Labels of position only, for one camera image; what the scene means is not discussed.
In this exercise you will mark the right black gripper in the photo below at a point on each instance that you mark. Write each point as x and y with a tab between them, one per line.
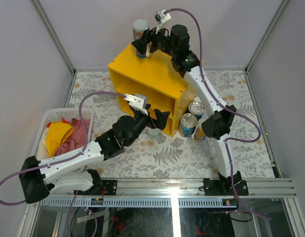
151	36

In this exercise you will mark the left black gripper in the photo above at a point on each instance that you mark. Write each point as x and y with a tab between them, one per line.
161	118

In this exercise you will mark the tall can with white spoon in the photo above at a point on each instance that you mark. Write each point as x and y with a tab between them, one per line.
139	26

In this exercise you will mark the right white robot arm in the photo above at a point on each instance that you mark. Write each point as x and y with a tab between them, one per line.
175	43

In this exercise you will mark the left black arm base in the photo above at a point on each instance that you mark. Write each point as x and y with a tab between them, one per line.
102	186

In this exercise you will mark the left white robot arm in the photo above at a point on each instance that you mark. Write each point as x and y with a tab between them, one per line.
40	178

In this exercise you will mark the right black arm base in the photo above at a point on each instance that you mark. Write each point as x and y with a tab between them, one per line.
223	186

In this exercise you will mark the short grey can clear lid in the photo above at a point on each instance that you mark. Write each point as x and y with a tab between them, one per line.
153	133

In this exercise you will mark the blue can silver pull-tab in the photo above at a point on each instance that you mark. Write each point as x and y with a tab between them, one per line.
187	124

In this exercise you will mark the yellow wooden shelf cabinet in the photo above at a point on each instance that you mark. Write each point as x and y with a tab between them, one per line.
155	78

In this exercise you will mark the rear silver pull-tab can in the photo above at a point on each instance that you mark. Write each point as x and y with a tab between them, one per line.
196	108

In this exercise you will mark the small yellow can white lid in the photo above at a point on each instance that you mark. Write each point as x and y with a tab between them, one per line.
197	99

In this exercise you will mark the pink cloth in basket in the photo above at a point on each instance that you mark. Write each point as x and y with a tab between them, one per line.
76	140

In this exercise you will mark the yellow cloth in basket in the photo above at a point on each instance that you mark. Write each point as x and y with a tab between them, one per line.
57	134

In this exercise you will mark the white plastic laundry basket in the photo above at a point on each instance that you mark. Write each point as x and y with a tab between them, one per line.
53	115

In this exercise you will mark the white cloth in basket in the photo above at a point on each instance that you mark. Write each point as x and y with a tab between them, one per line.
45	146

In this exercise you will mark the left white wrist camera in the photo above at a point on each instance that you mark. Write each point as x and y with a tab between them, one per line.
137	102

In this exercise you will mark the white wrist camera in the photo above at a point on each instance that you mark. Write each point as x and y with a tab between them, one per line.
137	102
162	17

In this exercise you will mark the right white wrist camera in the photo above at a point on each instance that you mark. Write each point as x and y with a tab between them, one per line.
162	17

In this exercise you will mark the aluminium front rail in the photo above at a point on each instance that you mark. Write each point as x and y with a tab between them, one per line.
131	192

